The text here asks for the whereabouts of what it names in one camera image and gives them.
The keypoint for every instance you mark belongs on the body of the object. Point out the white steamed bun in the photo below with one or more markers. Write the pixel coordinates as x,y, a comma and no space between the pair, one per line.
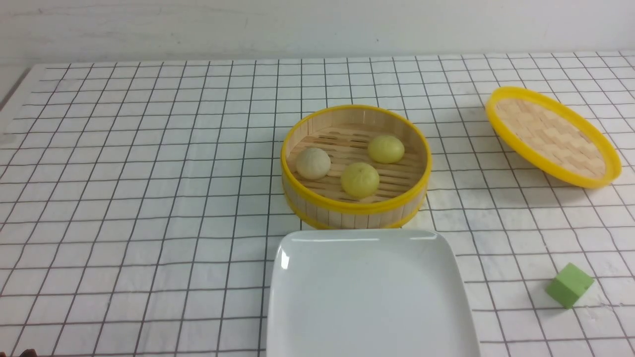
313,163

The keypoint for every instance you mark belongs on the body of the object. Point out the yellow steamed bun front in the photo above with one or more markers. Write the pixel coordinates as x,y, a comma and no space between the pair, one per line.
360,180

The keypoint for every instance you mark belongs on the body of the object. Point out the yellow steamed bun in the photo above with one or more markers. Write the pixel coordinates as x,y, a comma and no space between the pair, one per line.
360,180
386,149

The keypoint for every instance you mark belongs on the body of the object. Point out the yellow steamed bun back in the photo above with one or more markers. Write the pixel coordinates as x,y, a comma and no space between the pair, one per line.
386,149

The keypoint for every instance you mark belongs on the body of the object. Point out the white square plate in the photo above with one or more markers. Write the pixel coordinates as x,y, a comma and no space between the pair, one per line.
368,293

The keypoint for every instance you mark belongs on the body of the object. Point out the bamboo steamer basket yellow rim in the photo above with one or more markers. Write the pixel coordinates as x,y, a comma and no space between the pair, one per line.
344,133

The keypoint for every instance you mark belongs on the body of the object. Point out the white grid tablecloth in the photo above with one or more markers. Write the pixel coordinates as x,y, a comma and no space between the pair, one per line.
142,204

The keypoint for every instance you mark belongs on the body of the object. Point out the bamboo steamer lid yellow rim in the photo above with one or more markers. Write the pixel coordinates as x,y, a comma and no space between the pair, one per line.
553,137

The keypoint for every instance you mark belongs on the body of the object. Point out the green foam cube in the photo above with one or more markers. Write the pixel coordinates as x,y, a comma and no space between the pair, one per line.
570,284

